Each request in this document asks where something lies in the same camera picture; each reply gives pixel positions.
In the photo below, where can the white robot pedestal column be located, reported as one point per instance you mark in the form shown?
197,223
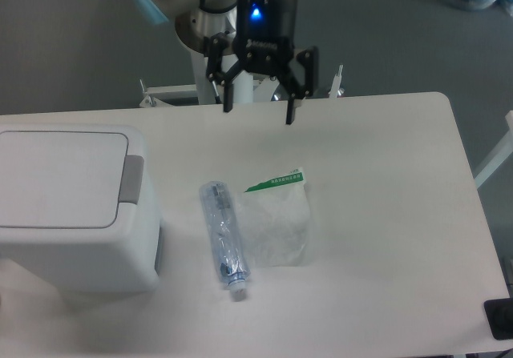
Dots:
242,84

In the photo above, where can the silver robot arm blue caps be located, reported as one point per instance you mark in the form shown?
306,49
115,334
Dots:
196,21

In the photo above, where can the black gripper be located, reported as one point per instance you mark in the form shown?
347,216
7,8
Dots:
264,33

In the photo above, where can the white trash can lid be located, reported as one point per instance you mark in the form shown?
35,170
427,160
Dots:
66,179

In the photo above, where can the white trash can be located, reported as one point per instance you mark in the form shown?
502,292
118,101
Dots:
121,258

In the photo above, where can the black device at table edge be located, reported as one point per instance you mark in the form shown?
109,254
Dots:
499,317

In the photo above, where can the crushed clear plastic bottle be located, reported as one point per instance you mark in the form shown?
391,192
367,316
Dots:
224,234

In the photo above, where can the clear plastic bag green label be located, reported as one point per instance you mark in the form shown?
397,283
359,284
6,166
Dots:
274,218

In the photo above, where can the white metal base frame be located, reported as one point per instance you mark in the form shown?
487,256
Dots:
264,89

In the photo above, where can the white frame leg right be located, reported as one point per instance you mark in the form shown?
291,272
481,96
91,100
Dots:
496,157

